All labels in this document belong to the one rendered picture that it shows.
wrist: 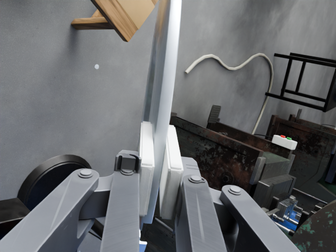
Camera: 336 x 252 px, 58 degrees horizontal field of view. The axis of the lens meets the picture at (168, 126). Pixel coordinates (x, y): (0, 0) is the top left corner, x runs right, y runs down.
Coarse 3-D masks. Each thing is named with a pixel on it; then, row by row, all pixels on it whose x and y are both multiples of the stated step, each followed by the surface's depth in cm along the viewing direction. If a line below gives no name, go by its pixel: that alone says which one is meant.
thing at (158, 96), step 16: (160, 0) 33; (176, 0) 19; (160, 16) 28; (176, 16) 19; (160, 32) 25; (176, 32) 19; (160, 48) 22; (176, 48) 18; (160, 64) 20; (160, 80) 18; (144, 96) 45; (160, 96) 18; (144, 112) 39; (160, 112) 18; (160, 128) 18; (160, 144) 18; (160, 160) 18
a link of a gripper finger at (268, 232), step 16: (224, 192) 14; (240, 192) 14; (240, 208) 13; (256, 208) 13; (240, 224) 12; (256, 224) 12; (272, 224) 12; (224, 240) 14; (240, 240) 12; (256, 240) 11; (272, 240) 11; (288, 240) 11
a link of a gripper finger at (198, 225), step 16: (192, 176) 15; (192, 192) 13; (208, 192) 14; (192, 208) 12; (208, 208) 12; (176, 224) 14; (192, 224) 11; (208, 224) 11; (176, 240) 14; (192, 240) 10; (208, 240) 10
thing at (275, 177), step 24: (216, 120) 200; (192, 144) 174; (216, 144) 164; (240, 144) 155; (264, 144) 196; (288, 144) 185; (216, 168) 164; (240, 168) 155; (264, 168) 154; (288, 168) 187; (264, 192) 150; (288, 192) 181; (288, 216) 167; (312, 216) 113; (144, 240) 194; (168, 240) 182; (312, 240) 113
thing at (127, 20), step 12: (96, 0) 91; (108, 0) 94; (120, 0) 97; (132, 0) 100; (144, 0) 104; (156, 0) 108; (96, 12) 116; (108, 12) 95; (120, 12) 98; (132, 12) 102; (144, 12) 105; (72, 24) 121; (84, 24) 116; (96, 24) 111; (108, 24) 106; (120, 24) 100; (132, 24) 103; (120, 36) 104
